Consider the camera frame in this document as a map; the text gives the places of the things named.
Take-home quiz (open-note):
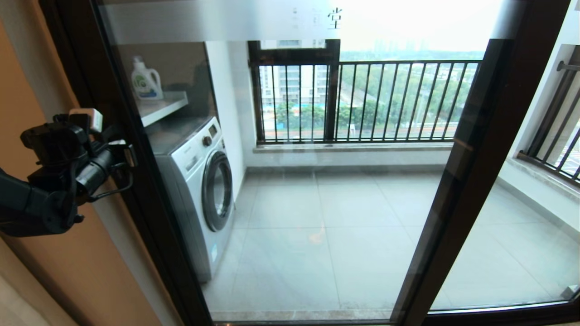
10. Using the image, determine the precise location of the dark framed sliding glass door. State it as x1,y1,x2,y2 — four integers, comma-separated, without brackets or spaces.
39,0,575,326

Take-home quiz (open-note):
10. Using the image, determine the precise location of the white shelf board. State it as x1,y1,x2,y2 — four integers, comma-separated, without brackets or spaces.
136,91,189,127

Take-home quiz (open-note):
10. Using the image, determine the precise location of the white detergent bottle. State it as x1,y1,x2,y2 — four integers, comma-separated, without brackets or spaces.
131,55,164,101

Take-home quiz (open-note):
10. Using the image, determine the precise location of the white front-load washing machine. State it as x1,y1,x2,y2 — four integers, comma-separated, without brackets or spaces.
146,116,236,283

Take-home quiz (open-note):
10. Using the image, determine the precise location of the beige curtain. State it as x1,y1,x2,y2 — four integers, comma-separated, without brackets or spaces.
0,240,78,326

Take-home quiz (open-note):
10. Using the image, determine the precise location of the stone window sill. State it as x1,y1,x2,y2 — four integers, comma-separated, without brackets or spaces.
254,142,454,154

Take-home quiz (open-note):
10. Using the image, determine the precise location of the black balcony railing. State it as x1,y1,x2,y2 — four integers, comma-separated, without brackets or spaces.
251,59,483,145

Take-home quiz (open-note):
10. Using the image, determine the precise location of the black side railing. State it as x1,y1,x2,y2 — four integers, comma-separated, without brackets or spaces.
517,45,580,187

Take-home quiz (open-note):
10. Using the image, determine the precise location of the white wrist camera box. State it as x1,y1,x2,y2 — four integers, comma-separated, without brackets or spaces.
68,107,104,133

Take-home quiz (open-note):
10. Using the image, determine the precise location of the thin black camera cable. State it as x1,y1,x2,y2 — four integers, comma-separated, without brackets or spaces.
85,169,135,202

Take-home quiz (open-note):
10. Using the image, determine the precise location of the dark window frame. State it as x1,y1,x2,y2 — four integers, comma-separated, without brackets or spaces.
248,39,342,144

